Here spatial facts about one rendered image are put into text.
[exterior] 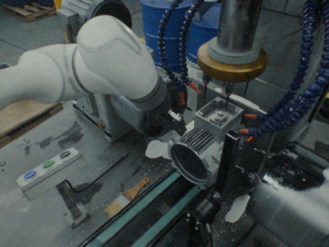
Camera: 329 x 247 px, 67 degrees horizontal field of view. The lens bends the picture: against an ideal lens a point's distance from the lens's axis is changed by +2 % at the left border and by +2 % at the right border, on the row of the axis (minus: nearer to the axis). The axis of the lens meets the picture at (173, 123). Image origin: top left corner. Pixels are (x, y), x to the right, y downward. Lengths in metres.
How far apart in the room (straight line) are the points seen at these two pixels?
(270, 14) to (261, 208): 0.53
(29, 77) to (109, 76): 0.13
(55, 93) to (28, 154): 0.77
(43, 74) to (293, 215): 0.59
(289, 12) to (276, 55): 0.13
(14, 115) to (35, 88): 2.20
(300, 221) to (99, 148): 0.83
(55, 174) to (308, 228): 0.64
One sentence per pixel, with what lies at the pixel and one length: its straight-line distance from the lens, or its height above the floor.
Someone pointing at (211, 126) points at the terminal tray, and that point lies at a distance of 0.74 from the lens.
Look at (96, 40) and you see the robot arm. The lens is 0.43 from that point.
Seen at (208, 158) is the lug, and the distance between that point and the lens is 0.71.
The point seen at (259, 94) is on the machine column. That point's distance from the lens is 0.92.
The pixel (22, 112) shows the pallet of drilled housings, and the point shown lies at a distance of 2.69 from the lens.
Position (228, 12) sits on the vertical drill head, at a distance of 0.61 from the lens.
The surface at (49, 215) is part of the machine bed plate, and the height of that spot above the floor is 0.80.
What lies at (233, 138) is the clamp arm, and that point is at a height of 1.25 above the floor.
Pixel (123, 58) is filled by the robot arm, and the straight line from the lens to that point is 0.43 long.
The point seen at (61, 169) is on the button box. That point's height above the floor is 1.06.
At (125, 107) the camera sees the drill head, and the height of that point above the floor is 1.07.
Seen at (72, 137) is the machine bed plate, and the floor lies 0.80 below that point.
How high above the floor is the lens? 1.63
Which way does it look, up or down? 42 degrees down
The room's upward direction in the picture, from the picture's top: straight up
